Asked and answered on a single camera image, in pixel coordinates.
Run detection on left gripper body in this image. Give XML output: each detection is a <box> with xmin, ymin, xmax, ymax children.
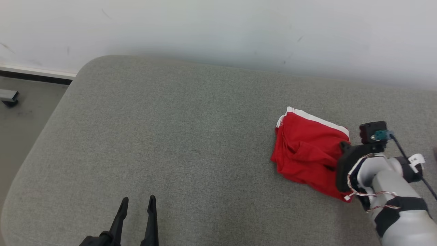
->
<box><xmin>79</xmin><ymin>231</ymin><xmax>121</xmax><ymax>246</ymax></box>

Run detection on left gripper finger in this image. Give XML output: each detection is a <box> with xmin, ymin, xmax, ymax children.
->
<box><xmin>108</xmin><ymin>197</ymin><xmax>129</xmax><ymax>246</ymax></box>
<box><xmin>141</xmin><ymin>195</ymin><xmax>159</xmax><ymax>246</ymax></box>

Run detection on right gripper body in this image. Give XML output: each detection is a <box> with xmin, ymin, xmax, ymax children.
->
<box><xmin>336</xmin><ymin>141</ymin><xmax>388</xmax><ymax>192</ymax></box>

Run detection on red shorts white stripe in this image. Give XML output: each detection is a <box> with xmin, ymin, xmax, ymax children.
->
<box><xmin>270</xmin><ymin>106</ymin><xmax>354</xmax><ymax>203</ymax></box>

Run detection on grey fabric sofa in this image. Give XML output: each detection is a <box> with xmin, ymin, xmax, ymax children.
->
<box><xmin>0</xmin><ymin>55</ymin><xmax>437</xmax><ymax>246</ymax></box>

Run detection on grey metal furniture foot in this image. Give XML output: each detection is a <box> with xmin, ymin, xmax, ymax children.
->
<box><xmin>0</xmin><ymin>89</ymin><xmax>19</xmax><ymax>107</ymax></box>

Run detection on thin red white wires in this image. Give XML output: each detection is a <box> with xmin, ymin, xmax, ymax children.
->
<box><xmin>344</xmin><ymin>154</ymin><xmax>400</xmax><ymax>213</ymax></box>

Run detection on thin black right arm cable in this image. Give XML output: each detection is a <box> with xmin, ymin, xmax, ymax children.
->
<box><xmin>389</xmin><ymin>134</ymin><xmax>437</xmax><ymax>200</ymax></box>

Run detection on white cable label tag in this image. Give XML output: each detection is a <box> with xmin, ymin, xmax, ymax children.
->
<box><xmin>408</xmin><ymin>154</ymin><xmax>426</xmax><ymax>168</ymax></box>

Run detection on dark wall baseboard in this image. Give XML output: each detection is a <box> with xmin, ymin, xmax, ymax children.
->
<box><xmin>0</xmin><ymin>65</ymin><xmax>77</xmax><ymax>85</ymax></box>

